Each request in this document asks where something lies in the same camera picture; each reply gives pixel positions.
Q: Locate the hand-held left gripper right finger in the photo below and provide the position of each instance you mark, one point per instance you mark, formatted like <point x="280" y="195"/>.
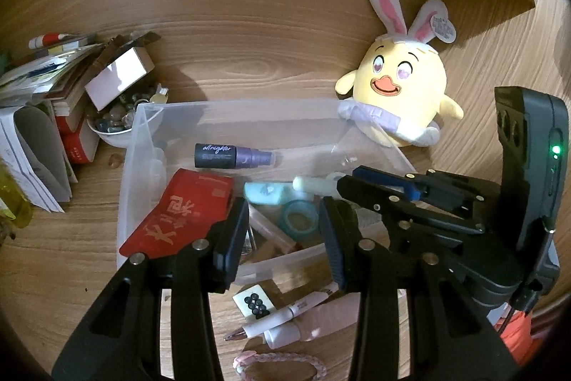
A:
<point x="334" y="242"/>

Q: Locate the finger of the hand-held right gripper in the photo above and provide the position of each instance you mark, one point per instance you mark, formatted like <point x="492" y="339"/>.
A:
<point x="383" y="179"/>
<point x="366" y="193"/>

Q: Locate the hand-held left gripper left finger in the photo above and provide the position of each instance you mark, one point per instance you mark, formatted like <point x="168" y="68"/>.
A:
<point x="229" y="247"/>

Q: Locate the teal tape roll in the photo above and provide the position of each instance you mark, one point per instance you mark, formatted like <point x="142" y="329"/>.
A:
<point x="298" y="224"/>

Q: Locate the clear lip gloss tube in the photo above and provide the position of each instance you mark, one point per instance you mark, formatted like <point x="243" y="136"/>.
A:
<point x="272" y="229"/>

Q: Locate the pale white tube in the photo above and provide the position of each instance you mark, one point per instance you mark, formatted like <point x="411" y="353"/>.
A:
<point x="314" y="184"/>

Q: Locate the red envelope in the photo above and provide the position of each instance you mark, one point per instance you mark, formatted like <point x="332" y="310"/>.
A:
<point x="178" y="211"/>

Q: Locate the light teal small case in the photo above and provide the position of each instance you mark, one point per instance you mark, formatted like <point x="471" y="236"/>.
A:
<point x="264" y="193"/>

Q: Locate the clear plastic storage box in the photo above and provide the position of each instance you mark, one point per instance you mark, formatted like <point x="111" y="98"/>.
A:
<point x="250" y="126"/>

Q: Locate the clear plastic wrapper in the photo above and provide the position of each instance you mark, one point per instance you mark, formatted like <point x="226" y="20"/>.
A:
<point x="357" y="149"/>

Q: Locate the white mahjong tile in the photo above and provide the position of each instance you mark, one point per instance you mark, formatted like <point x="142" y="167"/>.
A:
<point x="253" y="301"/>

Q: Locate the pink white tube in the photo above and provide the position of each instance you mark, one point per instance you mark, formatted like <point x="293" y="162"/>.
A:
<point x="312" y="320"/>

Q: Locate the white pen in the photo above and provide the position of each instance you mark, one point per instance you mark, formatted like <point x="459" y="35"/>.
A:
<point x="285" y="312"/>

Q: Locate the yellow chick plush toy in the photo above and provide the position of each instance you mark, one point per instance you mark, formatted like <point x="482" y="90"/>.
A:
<point x="401" y="91"/>

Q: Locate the purple spray bottle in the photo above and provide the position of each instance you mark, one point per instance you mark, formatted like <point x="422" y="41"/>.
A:
<point x="232" y="155"/>

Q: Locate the small brown stone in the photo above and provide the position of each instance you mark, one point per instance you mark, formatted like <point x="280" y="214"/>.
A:
<point x="115" y="160"/>

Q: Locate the orange printed packet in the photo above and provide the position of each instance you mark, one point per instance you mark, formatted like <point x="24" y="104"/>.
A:
<point x="519" y="329"/>

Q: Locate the white bowl of trinkets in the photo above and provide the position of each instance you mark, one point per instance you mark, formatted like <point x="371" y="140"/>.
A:
<point x="122" y="108"/>

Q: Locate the red book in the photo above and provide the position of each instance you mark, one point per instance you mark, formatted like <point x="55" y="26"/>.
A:
<point x="78" y="142"/>

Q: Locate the small white cardboard box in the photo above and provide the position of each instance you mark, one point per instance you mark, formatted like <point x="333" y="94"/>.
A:
<point x="118" y="75"/>

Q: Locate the pile of papers and books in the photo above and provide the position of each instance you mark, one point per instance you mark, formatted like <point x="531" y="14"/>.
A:
<point x="31" y="158"/>

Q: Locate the yellow plastic bag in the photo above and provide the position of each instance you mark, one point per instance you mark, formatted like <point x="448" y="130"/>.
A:
<point x="15" y="207"/>

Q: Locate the brown cardboard piece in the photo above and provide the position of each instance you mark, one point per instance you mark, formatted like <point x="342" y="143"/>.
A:
<point x="118" y="44"/>

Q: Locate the stack of booklets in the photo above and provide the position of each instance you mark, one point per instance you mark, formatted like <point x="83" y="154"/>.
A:
<point x="42" y="73"/>

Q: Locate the red white glue stick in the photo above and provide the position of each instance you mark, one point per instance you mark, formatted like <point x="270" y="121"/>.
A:
<point x="47" y="41"/>

